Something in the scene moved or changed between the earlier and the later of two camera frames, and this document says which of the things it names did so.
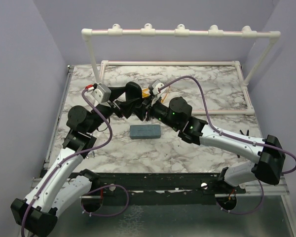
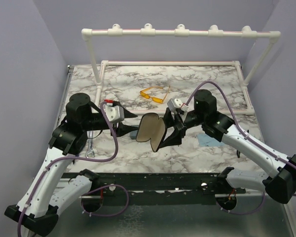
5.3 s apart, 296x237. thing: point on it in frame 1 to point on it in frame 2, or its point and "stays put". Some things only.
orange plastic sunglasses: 146,93 stays put
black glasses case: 132,91 to 151,127
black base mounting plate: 159,189 stays put
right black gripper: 140,111 to 175,138
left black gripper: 126,108 to 122,128
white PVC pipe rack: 117,29 stays put
